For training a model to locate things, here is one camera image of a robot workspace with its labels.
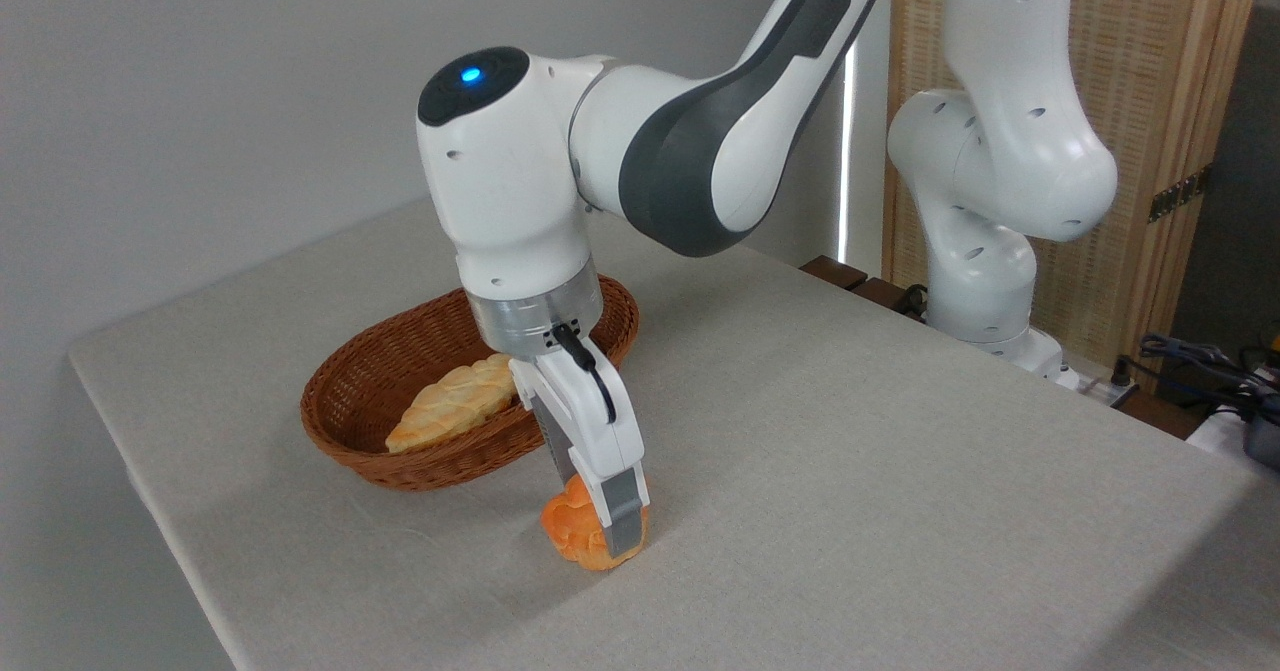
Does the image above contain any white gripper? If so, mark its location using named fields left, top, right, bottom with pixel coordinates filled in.
left=509, top=336, right=651, bottom=559

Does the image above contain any orange round bread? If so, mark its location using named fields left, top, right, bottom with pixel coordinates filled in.
left=540, top=475, right=651, bottom=572

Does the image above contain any pale leaf-shaped bread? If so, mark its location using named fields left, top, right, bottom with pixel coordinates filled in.
left=385, top=353, right=522, bottom=455

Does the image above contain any brown wicker oval basket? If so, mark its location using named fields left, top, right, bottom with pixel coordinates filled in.
left=300, top=273, right=641, bottom=493

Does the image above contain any grey tablecloth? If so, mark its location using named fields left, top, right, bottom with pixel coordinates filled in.
left=68, top=183, right=1280, bottom=671

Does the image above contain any dark brown wooden block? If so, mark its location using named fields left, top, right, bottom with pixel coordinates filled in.
left=850, top=277, right=926, bottom=320
left=800, top=255, right=869, bottom=292

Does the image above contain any white power strip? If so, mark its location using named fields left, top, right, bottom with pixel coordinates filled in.
left=1058, top=365, right=1141, bottom=408

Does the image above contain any dark metal screen hinge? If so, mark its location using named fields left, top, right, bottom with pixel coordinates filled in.
left=1148, top=165, right=1213, bottom=224

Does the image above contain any dark grey device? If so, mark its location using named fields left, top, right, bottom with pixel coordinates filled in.
left=1243, top=413, right=1280, bottom=471

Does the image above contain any wooden woven folding screen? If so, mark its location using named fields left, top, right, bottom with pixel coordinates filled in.
left=882, top=0, right=1267, bottom=392

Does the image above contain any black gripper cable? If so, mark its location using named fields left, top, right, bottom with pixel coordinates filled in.
left=553, top=322, right=619, bottom=425

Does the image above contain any blue-black cable bundle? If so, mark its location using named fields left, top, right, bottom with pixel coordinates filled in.
left=1138, top=334, right=1280, bottom=402

